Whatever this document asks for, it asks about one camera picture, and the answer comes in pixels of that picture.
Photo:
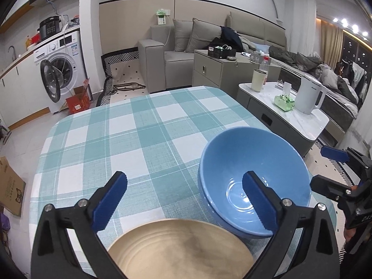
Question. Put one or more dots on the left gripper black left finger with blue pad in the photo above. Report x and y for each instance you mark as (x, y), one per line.
(66, 243)

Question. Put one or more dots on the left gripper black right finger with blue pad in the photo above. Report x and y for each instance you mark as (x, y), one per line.
(316, 255)

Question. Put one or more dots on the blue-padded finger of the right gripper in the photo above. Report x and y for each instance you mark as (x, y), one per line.
(340, 156)

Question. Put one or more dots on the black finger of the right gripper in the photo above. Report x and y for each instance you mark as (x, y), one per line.
(334, 190)

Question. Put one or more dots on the blue ceramic bowl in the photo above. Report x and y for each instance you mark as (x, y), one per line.
(229, 166)

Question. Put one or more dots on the white marble coffee table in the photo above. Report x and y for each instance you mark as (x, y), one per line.
(297, 128)

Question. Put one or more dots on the white electric kettle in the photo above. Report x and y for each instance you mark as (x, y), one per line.
(310, 95)

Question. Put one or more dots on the green tissue pack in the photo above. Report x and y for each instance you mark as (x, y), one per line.
(284, 102)

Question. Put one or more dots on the brown cardboard box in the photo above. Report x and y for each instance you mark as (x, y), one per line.
(12, 188)

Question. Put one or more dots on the cream tumbler cup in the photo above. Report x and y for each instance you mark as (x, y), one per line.
(258, 79)

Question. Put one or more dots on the clear plastic bottle red label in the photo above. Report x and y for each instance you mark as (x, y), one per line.
(264, 67)

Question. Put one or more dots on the beige curtain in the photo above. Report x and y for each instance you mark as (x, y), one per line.
(331, 43)

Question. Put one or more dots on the beige round plate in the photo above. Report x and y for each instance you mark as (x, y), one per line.
(180, 248)

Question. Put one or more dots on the grey cabinet with drawers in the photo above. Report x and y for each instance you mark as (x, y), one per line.
(222, 71)

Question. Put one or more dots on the teal white checkered tablecloth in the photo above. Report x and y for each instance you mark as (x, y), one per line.
(156, 140)

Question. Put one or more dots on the red cardboard box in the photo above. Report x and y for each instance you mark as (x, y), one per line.
(81, 100)

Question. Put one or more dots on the black box on cabinet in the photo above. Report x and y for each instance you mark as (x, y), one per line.
(221, 52)

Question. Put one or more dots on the black jacket on sofa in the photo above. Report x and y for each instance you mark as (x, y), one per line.
(228, 37)

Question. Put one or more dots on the white washing machine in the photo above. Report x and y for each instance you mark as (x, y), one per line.
(60, 64)

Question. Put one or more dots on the black patterned floor mat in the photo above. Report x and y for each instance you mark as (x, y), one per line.
(123, 77)

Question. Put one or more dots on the grey sofa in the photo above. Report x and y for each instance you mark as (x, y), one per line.
(167, 59)

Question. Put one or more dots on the black rice cooker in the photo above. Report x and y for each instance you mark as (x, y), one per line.
(49, 27)

